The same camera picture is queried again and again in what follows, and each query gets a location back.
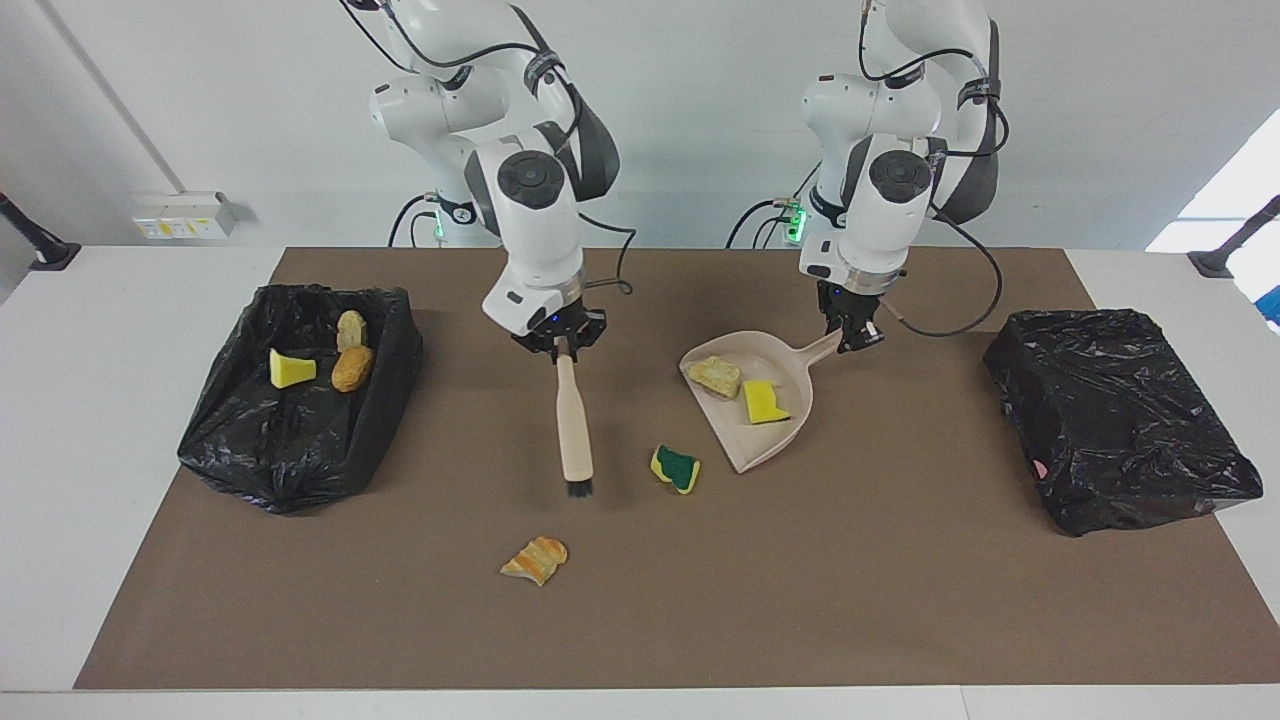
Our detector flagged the white wall cable duct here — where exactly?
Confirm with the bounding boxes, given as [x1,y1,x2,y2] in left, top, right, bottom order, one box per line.
[40,0,191,196]

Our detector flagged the beige brush black bristles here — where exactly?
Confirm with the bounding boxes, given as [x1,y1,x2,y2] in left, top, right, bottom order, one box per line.
[556,348,595,499]

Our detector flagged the beige plastic dustpan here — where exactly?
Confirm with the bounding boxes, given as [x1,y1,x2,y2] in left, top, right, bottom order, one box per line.
[679,330,846,474]

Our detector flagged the brown bread roll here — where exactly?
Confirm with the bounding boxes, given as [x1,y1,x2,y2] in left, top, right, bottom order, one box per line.
[331,345,375,393]

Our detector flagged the black clamp stand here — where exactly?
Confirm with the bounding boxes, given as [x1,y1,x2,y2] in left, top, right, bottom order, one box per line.
[1187,195,1280,279]
[0,190,81,272]

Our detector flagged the orange striped croissant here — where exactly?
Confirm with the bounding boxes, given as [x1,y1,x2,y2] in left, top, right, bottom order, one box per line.
[500,536,569,587]

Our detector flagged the pale bread chunk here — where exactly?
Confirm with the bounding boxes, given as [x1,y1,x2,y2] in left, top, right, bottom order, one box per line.
[686,356,743,401]

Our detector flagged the green and yellow sponge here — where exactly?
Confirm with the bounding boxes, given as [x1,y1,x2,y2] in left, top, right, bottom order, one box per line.
[650,444,702,495]

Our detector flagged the black base cable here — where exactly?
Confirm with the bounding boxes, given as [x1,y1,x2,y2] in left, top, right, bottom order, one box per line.
[727,198,801,249]
[388,195,433,248]

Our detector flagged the black bag lined open bin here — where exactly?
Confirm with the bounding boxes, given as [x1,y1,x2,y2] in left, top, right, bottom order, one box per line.
[177,284,424,516]

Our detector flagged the white wall socket box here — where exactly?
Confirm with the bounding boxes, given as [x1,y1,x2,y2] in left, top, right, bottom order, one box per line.
[133,192,238,241]

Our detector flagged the yellow sponge wedge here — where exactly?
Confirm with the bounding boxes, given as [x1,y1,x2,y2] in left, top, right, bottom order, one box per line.
[269,347,318,389]

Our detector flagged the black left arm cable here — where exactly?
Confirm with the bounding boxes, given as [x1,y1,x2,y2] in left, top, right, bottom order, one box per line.
[860,0,1004,338]

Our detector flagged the black bag covered box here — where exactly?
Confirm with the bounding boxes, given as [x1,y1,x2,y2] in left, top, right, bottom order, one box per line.
[983,308,1264,538]

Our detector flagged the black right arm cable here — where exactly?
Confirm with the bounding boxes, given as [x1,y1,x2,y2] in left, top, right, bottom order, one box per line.
[340,0,638,296]

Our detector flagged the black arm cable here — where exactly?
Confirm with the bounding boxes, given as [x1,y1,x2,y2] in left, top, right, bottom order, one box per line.
[340,0,638,296]
[860,0,1004,338]

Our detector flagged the brown table mat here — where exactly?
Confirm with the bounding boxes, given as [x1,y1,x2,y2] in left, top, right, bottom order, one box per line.
[73,247,1280,691]

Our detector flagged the yellow sponge block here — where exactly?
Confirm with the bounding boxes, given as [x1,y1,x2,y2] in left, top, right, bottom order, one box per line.
[743,379,792,425]

